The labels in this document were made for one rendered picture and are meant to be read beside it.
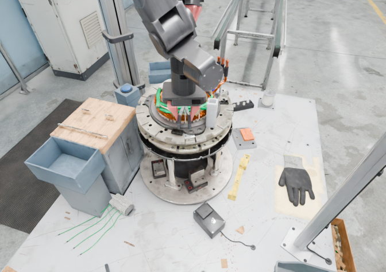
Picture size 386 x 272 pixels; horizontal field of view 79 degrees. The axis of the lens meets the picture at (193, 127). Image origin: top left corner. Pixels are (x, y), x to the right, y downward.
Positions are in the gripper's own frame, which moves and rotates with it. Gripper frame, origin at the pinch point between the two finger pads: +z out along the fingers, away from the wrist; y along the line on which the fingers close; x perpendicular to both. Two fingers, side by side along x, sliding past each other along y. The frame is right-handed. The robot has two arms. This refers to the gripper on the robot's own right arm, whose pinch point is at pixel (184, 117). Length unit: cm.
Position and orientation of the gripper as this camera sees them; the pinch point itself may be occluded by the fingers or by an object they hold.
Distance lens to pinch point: 62.2
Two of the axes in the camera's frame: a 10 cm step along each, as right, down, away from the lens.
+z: -0.1, 7.1, 7.0
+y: 10.0, -0.2, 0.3
